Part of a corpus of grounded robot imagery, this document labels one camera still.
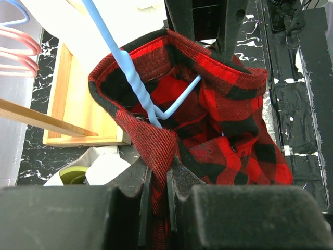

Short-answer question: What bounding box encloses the light blue wire hanger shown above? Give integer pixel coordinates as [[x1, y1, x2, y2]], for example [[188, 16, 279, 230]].
[[83, 0, 201, 128]]

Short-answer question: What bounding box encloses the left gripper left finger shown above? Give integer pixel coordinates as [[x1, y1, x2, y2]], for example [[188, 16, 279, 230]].
[[1, 159, 152, 249]]

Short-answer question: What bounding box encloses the green laundry basket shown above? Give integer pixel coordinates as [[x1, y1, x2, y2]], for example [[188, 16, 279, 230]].
[[59, 166, 88, 185]]

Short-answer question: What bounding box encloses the wooden clothes rack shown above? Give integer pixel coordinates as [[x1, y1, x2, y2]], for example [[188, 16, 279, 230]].
[[1, 42, 131, 147]]

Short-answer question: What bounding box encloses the red black plaid shirt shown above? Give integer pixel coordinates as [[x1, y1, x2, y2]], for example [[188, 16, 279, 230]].
[[88, 29, 293, 249]]

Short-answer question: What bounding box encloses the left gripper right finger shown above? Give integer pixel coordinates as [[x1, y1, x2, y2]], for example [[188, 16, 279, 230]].
[[167, 158, 332, 249]]

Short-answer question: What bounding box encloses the white shirt on hanger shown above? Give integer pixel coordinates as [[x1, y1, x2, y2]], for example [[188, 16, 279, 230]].
[[22, 0, 167, 72]]

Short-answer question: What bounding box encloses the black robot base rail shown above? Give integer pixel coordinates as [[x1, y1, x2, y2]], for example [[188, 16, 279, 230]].
[[258, 1, 332, 213]]

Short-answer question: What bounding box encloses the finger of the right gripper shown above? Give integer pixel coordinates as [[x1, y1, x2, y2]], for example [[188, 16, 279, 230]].
[[164, 0, 195, 41], [216, 0, 249, 61]]

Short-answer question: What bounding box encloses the pink wire hanger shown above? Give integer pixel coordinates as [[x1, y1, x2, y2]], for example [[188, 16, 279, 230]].
[[1, 26, 41, 78]]

